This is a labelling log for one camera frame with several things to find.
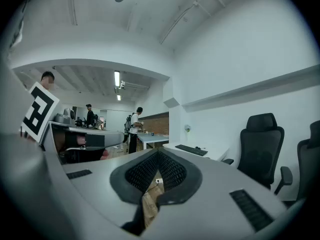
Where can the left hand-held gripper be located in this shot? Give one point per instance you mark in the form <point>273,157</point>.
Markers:
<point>37,111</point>

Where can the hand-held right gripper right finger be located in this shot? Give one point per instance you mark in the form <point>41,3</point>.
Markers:
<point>215,189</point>

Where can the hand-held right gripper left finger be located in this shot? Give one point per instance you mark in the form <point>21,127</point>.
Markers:
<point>100,181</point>

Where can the black keyboard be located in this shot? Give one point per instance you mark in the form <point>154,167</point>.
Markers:
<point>191,149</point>

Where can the grey rounded machine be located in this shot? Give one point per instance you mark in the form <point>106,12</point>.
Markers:
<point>66,115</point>

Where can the long ceiling light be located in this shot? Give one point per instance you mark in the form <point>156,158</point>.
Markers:
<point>118,97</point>
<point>116,78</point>

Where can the light blue table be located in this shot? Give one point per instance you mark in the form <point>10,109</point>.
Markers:
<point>152,139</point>

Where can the black mesh office chair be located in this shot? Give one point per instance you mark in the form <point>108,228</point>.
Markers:
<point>308,164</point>
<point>260,144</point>

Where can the blue artificial flowers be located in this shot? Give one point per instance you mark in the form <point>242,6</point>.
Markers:
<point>187,127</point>

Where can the white security camera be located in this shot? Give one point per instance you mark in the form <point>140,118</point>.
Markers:
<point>122,84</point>

